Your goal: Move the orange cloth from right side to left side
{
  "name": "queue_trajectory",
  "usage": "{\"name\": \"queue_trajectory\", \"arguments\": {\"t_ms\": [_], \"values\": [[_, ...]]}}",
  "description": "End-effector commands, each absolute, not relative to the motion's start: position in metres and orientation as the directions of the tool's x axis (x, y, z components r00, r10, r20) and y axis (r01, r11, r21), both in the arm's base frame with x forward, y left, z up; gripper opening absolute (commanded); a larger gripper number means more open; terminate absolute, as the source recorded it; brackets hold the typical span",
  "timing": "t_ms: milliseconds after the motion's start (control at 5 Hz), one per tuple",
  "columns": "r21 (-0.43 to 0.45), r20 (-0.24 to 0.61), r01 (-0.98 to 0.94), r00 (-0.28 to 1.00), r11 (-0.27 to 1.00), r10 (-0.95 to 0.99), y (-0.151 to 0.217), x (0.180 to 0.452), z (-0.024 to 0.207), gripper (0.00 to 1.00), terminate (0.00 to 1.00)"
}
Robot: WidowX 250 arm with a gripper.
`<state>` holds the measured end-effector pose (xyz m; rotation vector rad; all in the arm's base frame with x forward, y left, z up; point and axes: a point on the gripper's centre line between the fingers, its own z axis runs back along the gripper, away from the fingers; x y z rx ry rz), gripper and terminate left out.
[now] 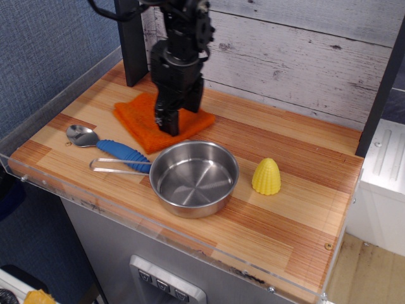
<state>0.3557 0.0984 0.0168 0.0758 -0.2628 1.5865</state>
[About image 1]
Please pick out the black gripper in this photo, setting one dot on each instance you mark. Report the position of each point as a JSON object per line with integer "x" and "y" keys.
{"x": 180, "y": 85}

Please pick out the orange cloth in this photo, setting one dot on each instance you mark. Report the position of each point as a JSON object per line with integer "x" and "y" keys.
{"x": 137, "y": 117}

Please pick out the steel pot with wire handle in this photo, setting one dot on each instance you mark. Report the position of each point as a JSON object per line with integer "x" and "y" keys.
{"x": 191, "y": 179}

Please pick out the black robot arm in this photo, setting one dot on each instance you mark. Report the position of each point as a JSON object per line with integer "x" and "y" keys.
{"x": 188, "y": 28}

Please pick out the yellow toy corn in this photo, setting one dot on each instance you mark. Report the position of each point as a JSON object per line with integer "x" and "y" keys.
{"x": 266, "y": 179}

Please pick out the clear acrylic guard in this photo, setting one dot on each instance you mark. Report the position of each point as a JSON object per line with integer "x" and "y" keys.
{"x": 285, "y": 243}

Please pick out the silver button panel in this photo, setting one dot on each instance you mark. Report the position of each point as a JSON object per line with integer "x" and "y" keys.
{"x": 158, "y": 285}

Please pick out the white box at right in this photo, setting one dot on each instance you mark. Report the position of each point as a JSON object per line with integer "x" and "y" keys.
{"x": 377, "y": 213}

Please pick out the yellow black object bottom left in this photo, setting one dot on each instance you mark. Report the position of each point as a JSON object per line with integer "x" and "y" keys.
{"x": 32, "y": 297}

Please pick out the dark left post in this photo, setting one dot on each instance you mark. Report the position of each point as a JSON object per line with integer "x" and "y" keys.
{"x": 133, "y": 50}

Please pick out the dark post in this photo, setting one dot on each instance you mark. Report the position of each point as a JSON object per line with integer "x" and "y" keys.
{"x": 133, "y": 50}
{"x": 387, "y": 82}

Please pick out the spoon with blue handle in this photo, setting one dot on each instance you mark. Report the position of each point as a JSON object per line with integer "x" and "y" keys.
{"x": 84, "y": 137}

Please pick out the dark right post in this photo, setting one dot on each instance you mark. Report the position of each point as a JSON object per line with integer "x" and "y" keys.
{"x": 387, "y": 82}

